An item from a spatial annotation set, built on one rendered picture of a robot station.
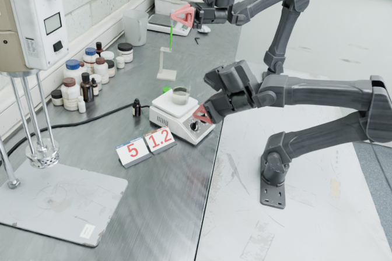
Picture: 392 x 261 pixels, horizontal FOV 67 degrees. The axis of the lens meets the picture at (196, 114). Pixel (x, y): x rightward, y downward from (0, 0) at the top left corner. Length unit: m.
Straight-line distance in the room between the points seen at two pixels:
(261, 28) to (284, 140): 1.63
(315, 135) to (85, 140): 0.68
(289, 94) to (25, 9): 0.54
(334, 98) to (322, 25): 1.70
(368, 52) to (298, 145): 1.82
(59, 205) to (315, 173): 0.75
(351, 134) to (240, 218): 0.34
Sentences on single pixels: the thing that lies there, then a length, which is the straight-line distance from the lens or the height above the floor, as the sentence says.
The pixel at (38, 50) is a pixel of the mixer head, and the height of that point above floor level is 1.34.
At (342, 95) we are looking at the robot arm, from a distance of 0.73.
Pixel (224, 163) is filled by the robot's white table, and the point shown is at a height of 0.90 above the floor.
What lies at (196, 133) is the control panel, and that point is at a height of 0.94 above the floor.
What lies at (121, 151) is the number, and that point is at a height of 0.93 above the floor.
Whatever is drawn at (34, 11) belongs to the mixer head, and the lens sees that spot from 0.51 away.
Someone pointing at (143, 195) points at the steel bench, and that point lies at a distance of 0.84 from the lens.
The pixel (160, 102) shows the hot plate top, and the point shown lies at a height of 0.99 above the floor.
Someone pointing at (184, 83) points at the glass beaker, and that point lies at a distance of 1.01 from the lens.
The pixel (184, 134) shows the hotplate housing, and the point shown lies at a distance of 0.97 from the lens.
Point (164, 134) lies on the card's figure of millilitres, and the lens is 0.97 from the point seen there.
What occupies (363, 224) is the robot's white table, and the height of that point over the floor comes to 0.90.
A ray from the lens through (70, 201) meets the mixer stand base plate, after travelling 0.84.
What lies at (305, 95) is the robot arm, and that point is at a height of 1.22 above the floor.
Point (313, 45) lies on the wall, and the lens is 2.45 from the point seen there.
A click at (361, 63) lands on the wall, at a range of 2.59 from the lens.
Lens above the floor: 1.56
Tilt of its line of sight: 36 degrees down
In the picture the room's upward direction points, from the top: 8 degrees clockwise
